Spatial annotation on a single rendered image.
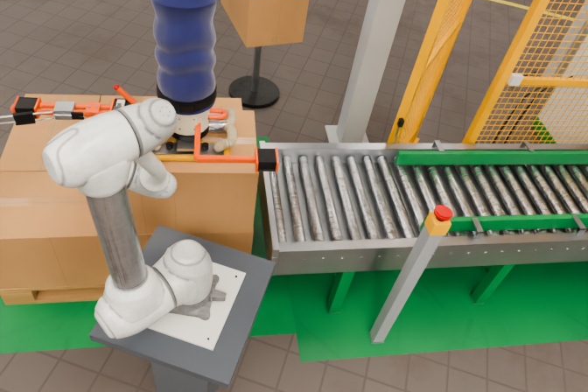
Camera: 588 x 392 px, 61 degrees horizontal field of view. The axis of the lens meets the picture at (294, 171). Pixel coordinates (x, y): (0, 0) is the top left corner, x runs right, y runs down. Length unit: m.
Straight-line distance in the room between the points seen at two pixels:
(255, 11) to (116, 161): 2.13
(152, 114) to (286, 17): 2.18
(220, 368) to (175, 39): 1.09
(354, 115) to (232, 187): 1.56
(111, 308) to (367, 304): 1.60
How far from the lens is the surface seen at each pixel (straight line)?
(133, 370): 2.61
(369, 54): 3.15
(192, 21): 1.71
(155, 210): 2.18
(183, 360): 1.78
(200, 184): 2.04
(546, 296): 3.34
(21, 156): 2.77
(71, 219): 2.43
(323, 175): 2.60
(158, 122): 1.23
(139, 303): 1.58
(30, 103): 2.14
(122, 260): 1.46
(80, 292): 2.82
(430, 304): 2.96
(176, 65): 1.79
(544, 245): 2.74
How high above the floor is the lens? 2.39
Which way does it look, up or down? 45 degrees down
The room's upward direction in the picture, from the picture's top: 10 degrees clockwise
